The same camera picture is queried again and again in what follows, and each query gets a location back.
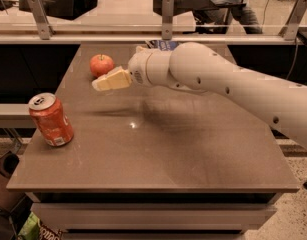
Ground left metal glass bracket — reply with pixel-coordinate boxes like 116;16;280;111
26;0;54;40

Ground green snack bag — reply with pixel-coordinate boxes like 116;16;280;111
16;212;62;240

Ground brown table with drawers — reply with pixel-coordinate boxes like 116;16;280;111
8;44;299;240

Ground right metal glass bracket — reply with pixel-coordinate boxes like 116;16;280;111
279;0;307;41

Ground blue crumpled chip bag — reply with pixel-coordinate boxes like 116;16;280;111
146;40;179;51

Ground red apple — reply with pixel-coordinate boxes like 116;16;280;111
89;54;115;78

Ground metal glass bracket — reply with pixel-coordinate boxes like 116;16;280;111
279;0;307;41
161;0;174;40
26;0;54;40

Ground middle metal glass bracket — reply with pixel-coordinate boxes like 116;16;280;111
161;0;174;40

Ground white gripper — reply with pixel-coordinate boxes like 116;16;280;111
92;49;152;91

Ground seated person in background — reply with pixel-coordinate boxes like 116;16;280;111
193;0;262;34

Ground orange soda can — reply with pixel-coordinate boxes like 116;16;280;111
28;93;74;147

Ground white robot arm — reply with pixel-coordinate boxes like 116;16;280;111
92;42;307;149

